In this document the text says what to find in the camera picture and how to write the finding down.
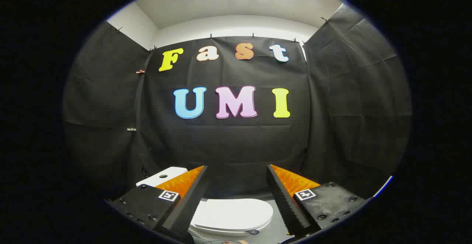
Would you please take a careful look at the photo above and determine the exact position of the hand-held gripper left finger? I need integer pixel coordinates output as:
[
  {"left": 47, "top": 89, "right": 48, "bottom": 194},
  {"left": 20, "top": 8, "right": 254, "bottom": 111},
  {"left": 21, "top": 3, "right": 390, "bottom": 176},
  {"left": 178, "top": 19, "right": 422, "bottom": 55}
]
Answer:
[{"left": 107, "top": 165, "right": 209, "bottom": 244}]

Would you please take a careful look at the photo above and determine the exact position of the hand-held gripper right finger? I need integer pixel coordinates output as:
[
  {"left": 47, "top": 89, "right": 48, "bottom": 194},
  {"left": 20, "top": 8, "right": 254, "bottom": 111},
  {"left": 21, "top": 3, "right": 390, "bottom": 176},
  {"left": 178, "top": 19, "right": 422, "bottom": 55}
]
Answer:
[{"left": 266, "top": 164, "right": 369, "bottom": 239}]

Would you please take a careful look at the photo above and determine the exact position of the white toilet tank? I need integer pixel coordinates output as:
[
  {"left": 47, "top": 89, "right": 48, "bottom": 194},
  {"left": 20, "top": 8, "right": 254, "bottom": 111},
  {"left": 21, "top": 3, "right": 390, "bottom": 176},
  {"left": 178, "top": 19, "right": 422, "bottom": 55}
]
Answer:
[{"left": 136, "top": 166, "right": 188, "bottom": 188}]

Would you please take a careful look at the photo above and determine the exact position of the black backdrop cloth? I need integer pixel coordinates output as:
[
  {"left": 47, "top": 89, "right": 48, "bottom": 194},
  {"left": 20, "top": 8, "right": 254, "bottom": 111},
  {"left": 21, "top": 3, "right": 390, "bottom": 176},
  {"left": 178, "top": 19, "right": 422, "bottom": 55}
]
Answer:
[{"left": 63, "top": 3, "right": 412, "bottom": 201}]

